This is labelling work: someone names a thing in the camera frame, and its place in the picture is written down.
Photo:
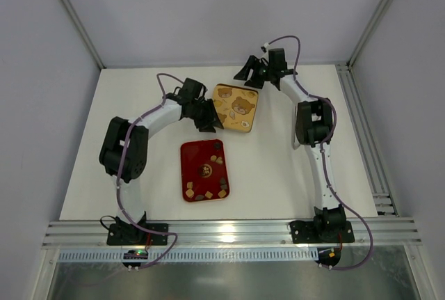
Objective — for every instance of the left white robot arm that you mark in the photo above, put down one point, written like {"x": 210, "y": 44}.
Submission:
{"x": 124, "y": 157}

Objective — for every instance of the aluminium mounting rail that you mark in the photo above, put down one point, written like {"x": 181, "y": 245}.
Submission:
{"x": 224, "y": 241}

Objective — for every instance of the silver tin lid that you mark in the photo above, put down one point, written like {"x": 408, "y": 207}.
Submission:
{"x": 235, "y": 106}

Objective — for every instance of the tan square chocolate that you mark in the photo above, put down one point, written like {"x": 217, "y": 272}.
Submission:
{"x": 189, "y": 193}

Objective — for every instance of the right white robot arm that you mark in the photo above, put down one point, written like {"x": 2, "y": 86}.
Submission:
{"x": 315, "y": 121}

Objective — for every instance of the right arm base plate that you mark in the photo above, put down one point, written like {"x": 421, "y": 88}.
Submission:
{"x": 305, "y": 232}

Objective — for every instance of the silver metal tongs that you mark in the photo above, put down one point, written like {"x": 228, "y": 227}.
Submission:
{"x": 294, "y": 140}

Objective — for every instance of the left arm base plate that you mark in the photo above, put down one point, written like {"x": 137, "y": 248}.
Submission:
{"x": 124, "y": 234}

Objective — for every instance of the red rectangular tray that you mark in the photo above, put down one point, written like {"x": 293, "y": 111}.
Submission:
{"x": 196, "y": 167}

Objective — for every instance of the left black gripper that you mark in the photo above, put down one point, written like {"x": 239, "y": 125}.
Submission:
{"x": 200, "y": 111}

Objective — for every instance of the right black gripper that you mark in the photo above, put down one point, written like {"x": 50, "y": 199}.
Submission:
{"x": 259, "y": 71}

